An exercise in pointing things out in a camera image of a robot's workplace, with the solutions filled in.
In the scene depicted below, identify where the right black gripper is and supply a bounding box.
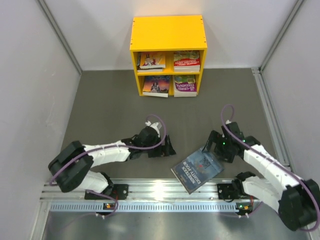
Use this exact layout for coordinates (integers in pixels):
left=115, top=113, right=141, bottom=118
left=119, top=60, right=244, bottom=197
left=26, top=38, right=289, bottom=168
left=202, top=129, right=235, bottom=163

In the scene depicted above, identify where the purple 117-Storey Treehouse book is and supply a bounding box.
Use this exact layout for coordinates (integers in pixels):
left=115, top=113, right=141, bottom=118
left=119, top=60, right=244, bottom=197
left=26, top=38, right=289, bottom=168
left=173, top=74, right=197, bottom=97

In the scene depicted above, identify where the slotted cable duct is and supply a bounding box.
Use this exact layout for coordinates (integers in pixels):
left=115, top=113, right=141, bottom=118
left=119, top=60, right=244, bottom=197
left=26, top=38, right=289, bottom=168
left=50, top=201, right=253, bottom=213

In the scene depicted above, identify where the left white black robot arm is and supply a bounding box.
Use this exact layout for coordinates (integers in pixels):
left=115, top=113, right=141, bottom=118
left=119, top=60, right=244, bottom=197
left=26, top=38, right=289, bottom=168
left=48, top=122, right=176, bottom=199

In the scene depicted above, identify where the aluminium mounting rail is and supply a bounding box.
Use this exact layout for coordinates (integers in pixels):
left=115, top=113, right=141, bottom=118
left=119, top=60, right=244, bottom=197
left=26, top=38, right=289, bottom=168
left=40, top=178, right=231, bottom=202

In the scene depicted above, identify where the black treehouse book in shelf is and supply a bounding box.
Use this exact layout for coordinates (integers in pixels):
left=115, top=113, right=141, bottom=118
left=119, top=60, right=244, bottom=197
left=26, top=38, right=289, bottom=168
left=137, top=68, right=164, bottom=73

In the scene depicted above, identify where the red 13-Storey Treehouse book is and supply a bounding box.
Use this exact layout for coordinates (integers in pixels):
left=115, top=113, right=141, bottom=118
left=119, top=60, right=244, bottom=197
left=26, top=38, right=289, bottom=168
left=173, top=50, right=201, bottom=67

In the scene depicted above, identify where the Roald Dahl Charlie book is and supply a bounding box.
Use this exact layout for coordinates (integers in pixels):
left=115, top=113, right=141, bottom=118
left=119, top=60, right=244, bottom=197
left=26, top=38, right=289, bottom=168
left=138, top=51, right=166, bottom=70

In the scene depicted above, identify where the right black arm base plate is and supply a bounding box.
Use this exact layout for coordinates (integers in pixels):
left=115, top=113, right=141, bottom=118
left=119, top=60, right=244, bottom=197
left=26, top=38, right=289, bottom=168
left=217, top=183, right=249, bottom=203

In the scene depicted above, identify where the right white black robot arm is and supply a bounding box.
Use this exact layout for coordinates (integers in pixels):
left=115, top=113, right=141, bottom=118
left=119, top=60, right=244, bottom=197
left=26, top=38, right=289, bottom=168
left=203, top=121, right=320, bottom=231

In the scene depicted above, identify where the blue Jane Eyre book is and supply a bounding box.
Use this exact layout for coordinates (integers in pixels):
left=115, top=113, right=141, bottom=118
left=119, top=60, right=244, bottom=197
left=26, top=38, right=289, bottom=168
left=142, top=75, right=171, bottom=98

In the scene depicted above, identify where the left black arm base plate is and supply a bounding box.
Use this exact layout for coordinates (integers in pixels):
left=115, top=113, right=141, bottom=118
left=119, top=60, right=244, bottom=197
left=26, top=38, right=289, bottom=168
left=84, top=184, right=129, bottom=200

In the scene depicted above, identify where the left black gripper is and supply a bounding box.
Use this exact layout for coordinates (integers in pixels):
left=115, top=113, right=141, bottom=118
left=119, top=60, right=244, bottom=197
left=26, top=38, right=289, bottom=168
left=141, top=133, right=175, bottom=157

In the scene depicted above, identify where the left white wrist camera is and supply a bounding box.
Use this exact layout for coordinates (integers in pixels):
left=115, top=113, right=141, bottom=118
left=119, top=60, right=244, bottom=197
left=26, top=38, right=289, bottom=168
left=145, top=120, right=162, bottom=136

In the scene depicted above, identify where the dark blue Nineteen Eighty-Four book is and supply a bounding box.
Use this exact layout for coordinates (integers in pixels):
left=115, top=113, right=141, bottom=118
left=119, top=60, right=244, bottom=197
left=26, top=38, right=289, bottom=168
left=171, top=147, right=224, bottom=195

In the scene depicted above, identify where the yellow wooden shelf cabinet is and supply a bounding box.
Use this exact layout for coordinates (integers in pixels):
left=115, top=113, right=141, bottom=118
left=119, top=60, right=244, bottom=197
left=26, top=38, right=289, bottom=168
left=129, top=15, right=208, bottom=97

